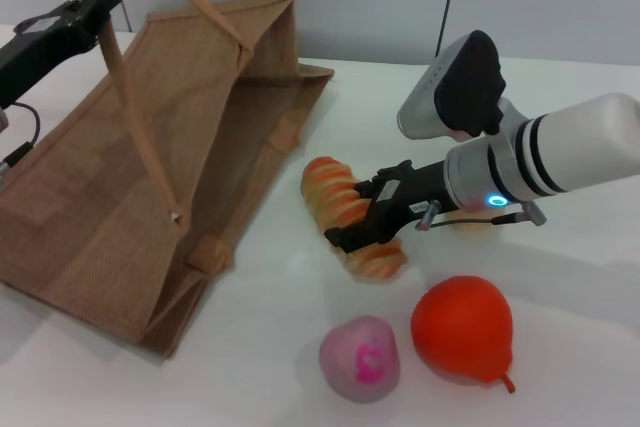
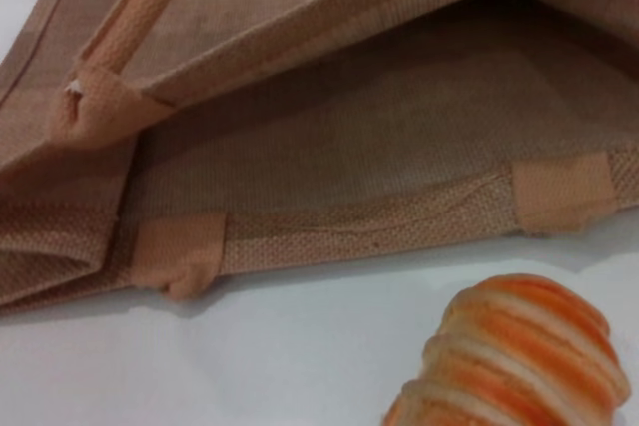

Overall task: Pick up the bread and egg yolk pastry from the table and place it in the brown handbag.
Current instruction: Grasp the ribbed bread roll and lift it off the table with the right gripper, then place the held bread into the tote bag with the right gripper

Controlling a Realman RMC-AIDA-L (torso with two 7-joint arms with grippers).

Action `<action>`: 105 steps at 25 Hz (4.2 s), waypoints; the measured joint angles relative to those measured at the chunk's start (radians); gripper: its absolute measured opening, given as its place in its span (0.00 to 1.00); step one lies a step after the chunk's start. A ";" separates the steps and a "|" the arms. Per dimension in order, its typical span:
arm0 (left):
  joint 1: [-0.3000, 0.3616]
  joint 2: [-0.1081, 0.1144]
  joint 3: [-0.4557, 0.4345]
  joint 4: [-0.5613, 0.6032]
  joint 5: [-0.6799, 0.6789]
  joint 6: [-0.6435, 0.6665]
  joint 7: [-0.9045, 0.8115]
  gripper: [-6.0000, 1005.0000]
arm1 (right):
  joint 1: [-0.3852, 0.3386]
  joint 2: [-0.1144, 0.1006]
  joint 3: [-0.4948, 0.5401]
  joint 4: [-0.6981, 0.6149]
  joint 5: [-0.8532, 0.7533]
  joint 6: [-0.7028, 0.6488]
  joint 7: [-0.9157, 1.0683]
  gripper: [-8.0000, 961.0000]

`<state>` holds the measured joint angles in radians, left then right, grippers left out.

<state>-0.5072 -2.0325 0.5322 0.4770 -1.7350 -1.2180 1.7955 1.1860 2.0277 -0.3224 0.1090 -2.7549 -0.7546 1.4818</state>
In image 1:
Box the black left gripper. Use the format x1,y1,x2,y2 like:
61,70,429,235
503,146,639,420
0,0,122,109

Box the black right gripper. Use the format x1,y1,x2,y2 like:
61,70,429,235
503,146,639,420
324,159,454,255

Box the orange striped bread roll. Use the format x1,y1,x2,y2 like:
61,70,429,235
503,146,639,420
301,155,407,282

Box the brown woven handbag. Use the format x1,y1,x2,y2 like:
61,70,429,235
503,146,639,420
0,0,335,359

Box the beige egg yolk pastry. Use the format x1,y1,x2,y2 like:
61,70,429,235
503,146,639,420
451,210,496,234

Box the pink toy peach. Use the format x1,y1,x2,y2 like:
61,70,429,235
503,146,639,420
318,315,402,404

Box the red toy pear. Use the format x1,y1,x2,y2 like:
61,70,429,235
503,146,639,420
410,275,516,395

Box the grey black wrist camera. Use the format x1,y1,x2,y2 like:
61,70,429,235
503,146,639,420
397,30,507,143

